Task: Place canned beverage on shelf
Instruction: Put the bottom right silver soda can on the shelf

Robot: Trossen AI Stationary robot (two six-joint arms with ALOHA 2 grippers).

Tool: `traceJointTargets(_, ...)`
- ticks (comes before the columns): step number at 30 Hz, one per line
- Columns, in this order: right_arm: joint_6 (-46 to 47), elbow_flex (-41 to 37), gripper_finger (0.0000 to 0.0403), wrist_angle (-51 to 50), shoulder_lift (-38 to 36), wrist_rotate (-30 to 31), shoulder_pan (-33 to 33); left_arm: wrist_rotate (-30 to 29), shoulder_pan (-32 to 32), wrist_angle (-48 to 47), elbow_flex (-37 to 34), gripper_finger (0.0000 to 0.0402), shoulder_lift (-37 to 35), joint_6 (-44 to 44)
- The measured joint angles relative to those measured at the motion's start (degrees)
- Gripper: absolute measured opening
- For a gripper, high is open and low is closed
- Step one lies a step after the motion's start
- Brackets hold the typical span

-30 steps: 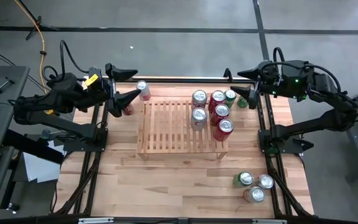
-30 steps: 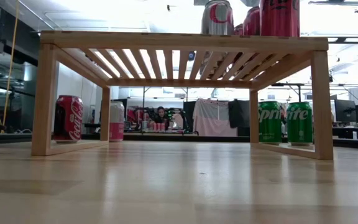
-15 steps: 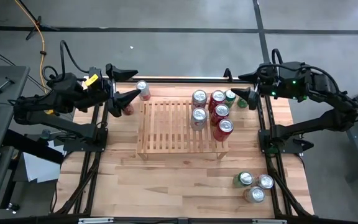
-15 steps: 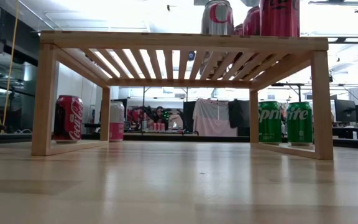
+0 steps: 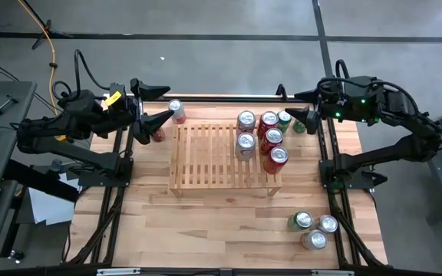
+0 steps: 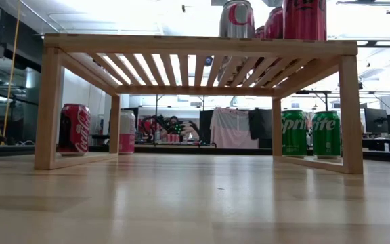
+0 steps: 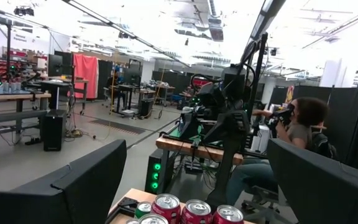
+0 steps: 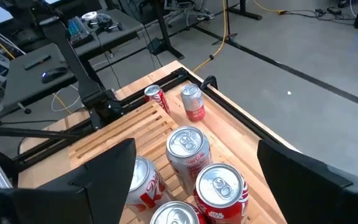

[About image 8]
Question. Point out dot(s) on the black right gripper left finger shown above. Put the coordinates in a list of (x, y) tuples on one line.
[(104, 186)]

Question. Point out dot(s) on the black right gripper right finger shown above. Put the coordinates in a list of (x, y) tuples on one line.
[(306, 193)]

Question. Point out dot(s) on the silver diet cola can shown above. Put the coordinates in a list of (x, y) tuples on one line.
[(148, 186), (188, 155)]

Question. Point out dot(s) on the red cola can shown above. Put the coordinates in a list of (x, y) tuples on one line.
[(156, 97), (176, 215), (221, 193)]

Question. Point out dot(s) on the wooden slatted shelf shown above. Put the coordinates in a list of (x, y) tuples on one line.
[(126, 133)]

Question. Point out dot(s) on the black computer mouse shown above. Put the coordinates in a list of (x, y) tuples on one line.
[(53, 75)]

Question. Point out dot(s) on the silver and pink can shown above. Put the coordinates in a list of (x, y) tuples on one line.
[(193, 101)]

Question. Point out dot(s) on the grey desk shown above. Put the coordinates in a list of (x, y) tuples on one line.
[(23, 84), (120, 31)]

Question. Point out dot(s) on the black support beam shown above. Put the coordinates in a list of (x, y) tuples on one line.
[(70, 59)]

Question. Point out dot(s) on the small black clamp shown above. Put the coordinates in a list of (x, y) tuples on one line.
[(209, 82)]

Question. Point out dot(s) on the black power brick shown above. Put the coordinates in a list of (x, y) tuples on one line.
[(156, 46)]

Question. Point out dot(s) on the black desk tool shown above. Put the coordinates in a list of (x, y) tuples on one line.
[(106, 23)]

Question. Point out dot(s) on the black desk leg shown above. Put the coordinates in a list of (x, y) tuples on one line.
[(165, 28)]

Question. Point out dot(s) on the white tape roll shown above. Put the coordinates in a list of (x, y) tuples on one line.
[(89, 15)]

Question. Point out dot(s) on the black power adapter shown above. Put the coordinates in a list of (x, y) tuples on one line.
[(334, 10)]

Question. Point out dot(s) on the person's foot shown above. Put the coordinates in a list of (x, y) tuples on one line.
[(206, 15)]

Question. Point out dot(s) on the black metal table frame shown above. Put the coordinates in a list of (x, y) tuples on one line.
[(228, 105)]

